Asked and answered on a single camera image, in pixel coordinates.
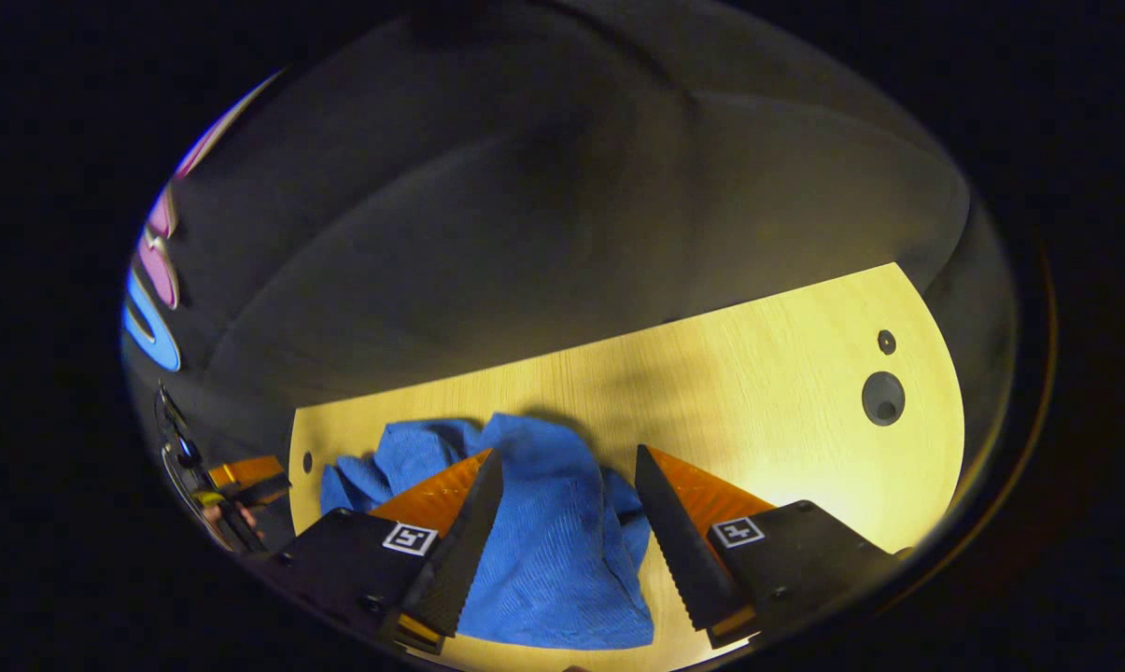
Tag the blue button-up shirt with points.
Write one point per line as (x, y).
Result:
(553, 560)

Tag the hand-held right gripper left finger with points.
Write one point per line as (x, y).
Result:
(464, 551)

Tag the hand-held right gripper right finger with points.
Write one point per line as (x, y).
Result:
(674, 551)

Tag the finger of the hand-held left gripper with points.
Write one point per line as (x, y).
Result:
(245, 469)

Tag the black backdrop cloth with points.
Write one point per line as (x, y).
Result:
(525, 233)

